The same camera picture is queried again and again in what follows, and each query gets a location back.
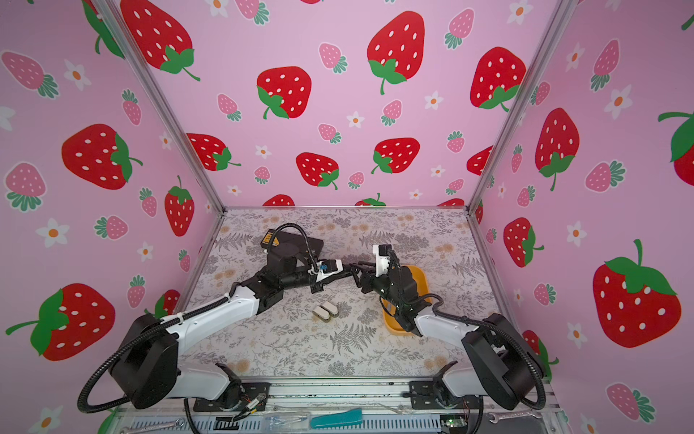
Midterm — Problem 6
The aluminium rail frame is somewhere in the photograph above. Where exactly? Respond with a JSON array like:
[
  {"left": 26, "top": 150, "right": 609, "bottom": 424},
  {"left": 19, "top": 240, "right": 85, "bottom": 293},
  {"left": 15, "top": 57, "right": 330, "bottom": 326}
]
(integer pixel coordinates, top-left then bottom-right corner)
[{"left": 101, "top": 377, "right": 571, "bottom": 433}]

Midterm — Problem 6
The yellow plastic tray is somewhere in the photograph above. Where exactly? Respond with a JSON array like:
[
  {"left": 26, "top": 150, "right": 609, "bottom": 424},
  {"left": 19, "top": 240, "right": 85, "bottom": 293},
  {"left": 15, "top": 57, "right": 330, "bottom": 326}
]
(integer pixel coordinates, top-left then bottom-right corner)
[{"left": 383, "top": 265, "right": 429, "bottom": 336}]

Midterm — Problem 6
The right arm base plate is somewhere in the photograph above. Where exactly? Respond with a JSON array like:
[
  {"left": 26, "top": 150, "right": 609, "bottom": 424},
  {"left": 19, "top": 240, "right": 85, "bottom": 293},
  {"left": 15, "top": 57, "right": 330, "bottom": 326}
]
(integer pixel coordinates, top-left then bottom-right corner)
[{"left": 402, "top": 380, "right": 480, "bottom": 410}]

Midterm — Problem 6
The black tool case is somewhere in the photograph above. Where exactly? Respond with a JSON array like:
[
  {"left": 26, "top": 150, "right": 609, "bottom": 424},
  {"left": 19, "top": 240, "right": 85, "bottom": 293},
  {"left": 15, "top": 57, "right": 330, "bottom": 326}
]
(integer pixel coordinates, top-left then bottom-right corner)
[{"left": 259, "top": 228, "right": 325, "bottom": 256}]

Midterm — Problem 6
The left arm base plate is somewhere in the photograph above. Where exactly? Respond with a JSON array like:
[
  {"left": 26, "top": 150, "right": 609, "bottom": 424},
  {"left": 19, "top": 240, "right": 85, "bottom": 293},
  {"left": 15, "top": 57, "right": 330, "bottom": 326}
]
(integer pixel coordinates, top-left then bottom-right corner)
[{"left": 193, "top": 382, "right": 271, "bottom": 412}]

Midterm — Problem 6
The teal handled tool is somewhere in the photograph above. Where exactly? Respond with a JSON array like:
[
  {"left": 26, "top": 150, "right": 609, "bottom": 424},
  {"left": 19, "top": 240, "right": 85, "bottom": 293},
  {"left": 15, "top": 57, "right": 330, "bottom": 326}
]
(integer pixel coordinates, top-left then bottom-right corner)
[{"left": 310, "top": 409, "right": 363, "bottom": 430}]

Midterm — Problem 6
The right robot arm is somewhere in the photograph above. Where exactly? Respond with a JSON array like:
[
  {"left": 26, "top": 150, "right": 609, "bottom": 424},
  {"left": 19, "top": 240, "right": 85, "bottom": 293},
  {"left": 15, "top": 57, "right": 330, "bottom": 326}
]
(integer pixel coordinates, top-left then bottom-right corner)
[{"left": 345, "top": 244, "right": 547, "bottom": 410}]

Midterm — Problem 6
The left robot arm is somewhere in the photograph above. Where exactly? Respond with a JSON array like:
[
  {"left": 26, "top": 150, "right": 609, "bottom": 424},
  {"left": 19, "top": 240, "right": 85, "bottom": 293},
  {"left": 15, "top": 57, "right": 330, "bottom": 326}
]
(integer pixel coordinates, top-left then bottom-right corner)
[{"left": 77, "top": 245, "right": 357, "bottom": 414}]

